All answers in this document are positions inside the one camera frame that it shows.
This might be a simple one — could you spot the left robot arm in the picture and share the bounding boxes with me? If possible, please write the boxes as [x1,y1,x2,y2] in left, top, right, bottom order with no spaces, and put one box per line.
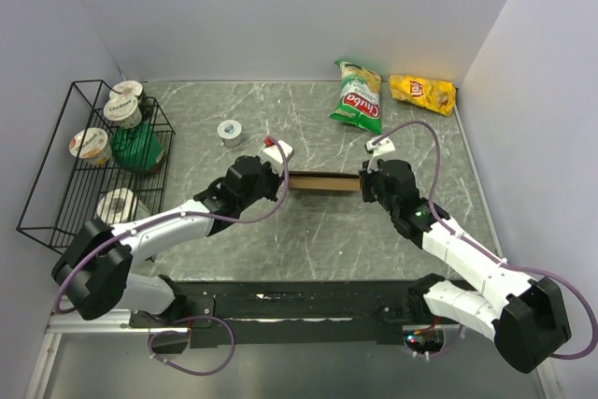
[51,147,291,326]

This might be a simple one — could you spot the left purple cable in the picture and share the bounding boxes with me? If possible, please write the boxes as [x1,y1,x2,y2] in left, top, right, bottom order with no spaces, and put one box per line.
[51,139,291,316]

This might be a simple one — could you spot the brown cardboard box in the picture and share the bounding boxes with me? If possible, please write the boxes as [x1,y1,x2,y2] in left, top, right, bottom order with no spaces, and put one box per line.
[290,171,360,192]

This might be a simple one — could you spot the white tape roll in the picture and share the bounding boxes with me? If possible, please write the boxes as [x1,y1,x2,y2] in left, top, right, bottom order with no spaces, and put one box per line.
[96,188,151,225]

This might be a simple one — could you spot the yellow Lays chips bag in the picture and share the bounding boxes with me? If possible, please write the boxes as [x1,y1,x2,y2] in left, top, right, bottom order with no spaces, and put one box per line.
[389,75,457,117]

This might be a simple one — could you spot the chobani yogurt cup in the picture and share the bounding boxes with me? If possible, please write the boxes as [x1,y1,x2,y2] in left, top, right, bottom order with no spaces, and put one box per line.
[103,95,142,129]
[69,127,112,166]

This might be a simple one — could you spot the Chobani yogurt cup front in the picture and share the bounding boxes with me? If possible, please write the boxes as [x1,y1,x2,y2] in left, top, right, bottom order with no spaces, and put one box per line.
[69,127,112,166]

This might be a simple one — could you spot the green bottle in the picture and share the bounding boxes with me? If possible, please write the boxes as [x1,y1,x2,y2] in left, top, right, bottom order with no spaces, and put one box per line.
[111,122,164,174]

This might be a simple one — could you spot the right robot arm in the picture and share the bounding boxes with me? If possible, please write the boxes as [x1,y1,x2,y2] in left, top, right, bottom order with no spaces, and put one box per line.
[359,160,571,373]

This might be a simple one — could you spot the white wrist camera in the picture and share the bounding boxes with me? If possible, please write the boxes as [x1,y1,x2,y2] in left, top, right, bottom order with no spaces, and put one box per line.
[258,136,294,177]
[365,137,395,173]

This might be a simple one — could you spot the small white yogurt cup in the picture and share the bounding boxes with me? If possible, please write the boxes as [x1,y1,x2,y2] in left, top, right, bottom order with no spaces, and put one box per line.
[217,120,242,148]

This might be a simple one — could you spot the black wire rack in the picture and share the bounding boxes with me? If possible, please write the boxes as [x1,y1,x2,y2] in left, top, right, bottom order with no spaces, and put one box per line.
[16,79,175,255]

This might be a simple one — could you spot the Chobani yogurt cup middle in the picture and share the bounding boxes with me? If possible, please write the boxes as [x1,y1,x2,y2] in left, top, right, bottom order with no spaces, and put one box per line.
[103,95,142,129]

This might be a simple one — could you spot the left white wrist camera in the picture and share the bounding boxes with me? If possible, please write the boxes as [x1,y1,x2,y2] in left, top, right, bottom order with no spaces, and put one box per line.
[258,136,294,177]

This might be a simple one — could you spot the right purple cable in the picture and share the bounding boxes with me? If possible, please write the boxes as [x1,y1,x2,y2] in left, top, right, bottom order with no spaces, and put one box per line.
[373,119,598,361]

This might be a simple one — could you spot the green Chuba snack bag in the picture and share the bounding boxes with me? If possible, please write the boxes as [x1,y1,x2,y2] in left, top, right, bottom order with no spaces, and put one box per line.
[330,60,382,135]

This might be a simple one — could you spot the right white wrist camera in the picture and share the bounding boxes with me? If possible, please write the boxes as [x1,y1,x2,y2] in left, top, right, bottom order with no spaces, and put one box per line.
[365,137,395,173]

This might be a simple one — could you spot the yogurt cup rear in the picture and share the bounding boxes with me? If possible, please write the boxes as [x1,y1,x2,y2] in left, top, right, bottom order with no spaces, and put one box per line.
[109,80,144,98]

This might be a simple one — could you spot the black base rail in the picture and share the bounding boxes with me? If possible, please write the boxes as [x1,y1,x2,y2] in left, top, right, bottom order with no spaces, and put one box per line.
[46,277,538,349]

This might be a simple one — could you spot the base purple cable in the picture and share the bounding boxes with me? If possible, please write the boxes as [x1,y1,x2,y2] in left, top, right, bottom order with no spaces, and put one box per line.
[148,315,236,377]

